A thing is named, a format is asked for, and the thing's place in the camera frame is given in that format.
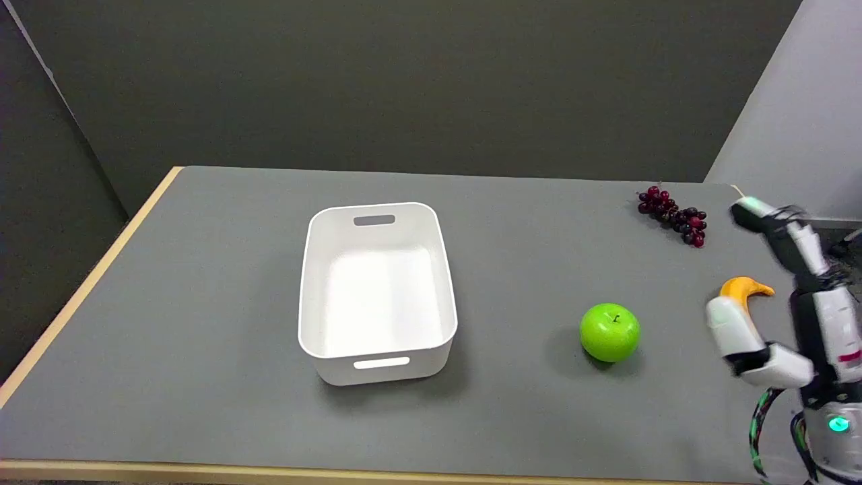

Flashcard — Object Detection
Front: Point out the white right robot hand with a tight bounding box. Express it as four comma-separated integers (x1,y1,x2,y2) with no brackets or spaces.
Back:
705,197,862,408

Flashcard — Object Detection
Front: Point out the green apple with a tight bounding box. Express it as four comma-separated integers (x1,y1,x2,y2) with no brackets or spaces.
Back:
580,302,641,364

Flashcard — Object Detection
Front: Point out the yellow banana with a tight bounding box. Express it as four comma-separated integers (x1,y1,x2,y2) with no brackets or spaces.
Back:
720,276,776,311

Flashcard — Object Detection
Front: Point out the dark red grape bunch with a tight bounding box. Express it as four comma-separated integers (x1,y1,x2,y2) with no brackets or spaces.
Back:
637,185,708,249

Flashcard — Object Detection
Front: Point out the white plastic bin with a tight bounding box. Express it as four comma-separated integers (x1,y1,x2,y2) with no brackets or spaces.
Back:
298,201,459,387

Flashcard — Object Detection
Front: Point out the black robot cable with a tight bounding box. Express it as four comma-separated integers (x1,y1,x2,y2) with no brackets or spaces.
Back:
748,387,786,480

